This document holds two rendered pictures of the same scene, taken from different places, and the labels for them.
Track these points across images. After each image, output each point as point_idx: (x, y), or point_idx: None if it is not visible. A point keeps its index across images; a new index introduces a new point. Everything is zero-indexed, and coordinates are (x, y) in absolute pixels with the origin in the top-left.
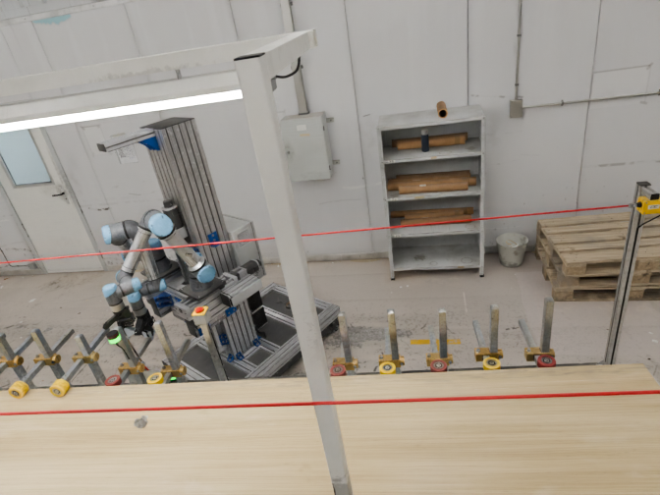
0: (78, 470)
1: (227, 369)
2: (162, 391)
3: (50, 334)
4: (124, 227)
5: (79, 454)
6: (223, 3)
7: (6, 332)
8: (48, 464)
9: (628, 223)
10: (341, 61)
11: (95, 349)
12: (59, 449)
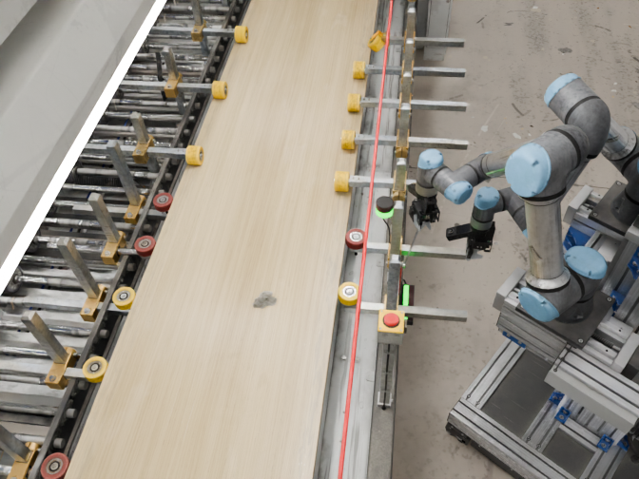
0: (207, 255)
1: (532, 397)
2: (319, 310)
3: (628, 113)
4: (573, 107)
5: (232, 246)
6: None
7: (624, 62)
8: (227, 220)
9: None
10: None
11: (601, 182)
12: (245, 222)
